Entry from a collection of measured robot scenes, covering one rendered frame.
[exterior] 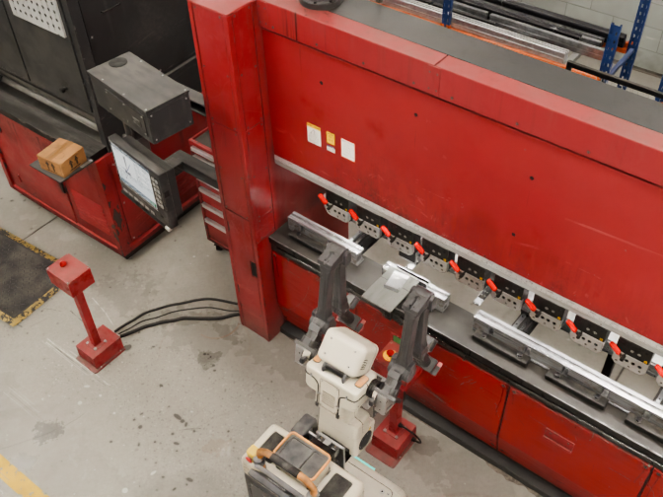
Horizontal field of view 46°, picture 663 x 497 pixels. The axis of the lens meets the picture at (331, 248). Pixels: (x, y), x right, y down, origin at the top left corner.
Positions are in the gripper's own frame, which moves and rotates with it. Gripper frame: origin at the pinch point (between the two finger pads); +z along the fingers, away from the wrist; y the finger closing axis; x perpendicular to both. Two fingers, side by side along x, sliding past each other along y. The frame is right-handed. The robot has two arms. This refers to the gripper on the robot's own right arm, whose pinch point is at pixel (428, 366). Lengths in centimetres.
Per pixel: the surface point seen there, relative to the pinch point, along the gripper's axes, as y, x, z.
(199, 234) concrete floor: 234, -16, 120
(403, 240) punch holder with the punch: 42, -48, -5
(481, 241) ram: 0, -58, -27
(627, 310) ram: -68, -57, -28
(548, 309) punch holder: -36, -48, -8
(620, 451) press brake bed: -88, -13, 34
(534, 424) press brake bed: -47, -6, 49
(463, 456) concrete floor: -15, 23, 100
